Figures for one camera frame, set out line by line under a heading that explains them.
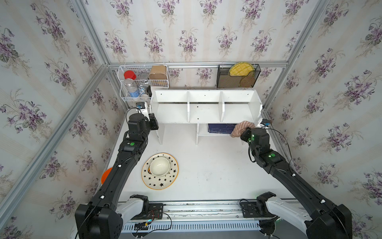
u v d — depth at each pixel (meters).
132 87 0.87
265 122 0.66
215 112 0.85
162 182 0.81
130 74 0.93
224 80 0.99
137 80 0.92
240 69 0.95
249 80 0.97
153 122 0.66
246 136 0.70
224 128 0.88
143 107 0.63
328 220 0.37
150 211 0.72
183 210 0.75
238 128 0.80
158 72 0.88
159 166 0.86
